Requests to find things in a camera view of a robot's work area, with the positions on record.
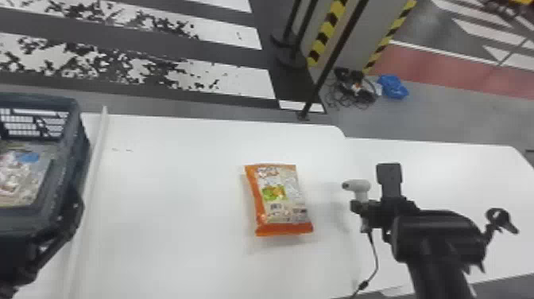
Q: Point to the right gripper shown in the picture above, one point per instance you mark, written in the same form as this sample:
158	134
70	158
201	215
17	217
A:
396	211

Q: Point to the hand scanner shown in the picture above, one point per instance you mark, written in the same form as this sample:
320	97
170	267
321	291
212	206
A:
358	186

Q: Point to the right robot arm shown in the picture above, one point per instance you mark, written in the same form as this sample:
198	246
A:
438	250

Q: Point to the orange snack packet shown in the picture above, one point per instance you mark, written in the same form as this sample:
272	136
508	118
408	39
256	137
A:
278	200

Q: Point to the blue plastic bag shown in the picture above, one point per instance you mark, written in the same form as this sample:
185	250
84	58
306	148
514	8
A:
393	87

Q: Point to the blue basket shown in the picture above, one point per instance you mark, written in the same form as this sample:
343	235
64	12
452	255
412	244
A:
62	175

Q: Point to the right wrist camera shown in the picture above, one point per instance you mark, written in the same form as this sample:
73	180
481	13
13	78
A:
389	179

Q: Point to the yellow black striped post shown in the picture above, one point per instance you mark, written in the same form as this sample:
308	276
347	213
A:
390	35
327	29

